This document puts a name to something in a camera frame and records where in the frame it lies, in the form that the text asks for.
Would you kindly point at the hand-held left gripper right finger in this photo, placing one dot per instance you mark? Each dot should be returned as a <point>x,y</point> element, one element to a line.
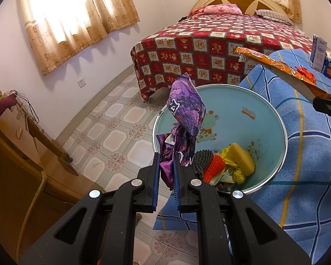
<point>177,187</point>

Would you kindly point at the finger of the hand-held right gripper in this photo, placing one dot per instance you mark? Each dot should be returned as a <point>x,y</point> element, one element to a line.
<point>328,105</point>

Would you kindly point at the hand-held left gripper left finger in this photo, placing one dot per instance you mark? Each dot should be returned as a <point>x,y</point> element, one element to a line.
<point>155,187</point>

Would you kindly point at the dark grey mesh scrubber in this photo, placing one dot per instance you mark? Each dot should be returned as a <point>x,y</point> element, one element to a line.
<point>201,161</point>

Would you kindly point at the orange knitted scrubber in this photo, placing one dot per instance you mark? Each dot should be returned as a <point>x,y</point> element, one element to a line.
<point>213,168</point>

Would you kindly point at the orange snack packet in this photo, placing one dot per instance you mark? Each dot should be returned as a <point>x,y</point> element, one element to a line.
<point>286,70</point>

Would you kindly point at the yellow white plastic bag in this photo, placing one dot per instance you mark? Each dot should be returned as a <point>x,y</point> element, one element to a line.
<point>228,158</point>

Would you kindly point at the yellow wrapper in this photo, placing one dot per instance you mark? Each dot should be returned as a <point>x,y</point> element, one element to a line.
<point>239,176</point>

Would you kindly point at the yellow sponge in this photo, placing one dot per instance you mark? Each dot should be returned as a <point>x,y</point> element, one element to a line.
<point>241,158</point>

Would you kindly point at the purple foil wrapper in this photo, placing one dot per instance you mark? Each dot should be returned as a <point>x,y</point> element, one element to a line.
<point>186,107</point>

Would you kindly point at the light blue plastic basin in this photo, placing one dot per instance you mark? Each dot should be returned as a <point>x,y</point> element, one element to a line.
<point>237,121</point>

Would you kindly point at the small blue carton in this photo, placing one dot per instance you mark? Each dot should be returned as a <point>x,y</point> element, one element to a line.
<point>330,66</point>

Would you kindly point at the tall white blue carton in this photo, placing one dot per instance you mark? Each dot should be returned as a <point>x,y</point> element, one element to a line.
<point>318,52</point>

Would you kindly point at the blue checked tablecloth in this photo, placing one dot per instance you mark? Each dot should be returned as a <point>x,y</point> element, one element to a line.
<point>306,157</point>

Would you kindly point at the striped pillow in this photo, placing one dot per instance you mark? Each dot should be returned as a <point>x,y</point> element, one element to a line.
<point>273,15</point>

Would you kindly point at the bed with red quilt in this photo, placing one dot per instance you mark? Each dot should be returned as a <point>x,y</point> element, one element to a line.
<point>209,44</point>

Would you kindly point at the wooden cabinet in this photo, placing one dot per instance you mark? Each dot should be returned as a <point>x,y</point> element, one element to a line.
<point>16,185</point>

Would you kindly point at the pink pillow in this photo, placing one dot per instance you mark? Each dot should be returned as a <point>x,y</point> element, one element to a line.
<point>223,8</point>

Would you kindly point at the red crumpled cloth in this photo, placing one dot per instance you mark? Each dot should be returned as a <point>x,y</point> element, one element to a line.
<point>197,11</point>

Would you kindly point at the maroon cloth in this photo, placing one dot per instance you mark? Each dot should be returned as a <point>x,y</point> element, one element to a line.
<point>0,110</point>

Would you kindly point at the large beige patterned curtain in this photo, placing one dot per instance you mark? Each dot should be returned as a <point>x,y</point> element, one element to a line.
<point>77,19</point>

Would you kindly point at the white wall socket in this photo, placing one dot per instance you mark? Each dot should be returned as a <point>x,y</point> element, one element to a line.
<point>82,82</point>

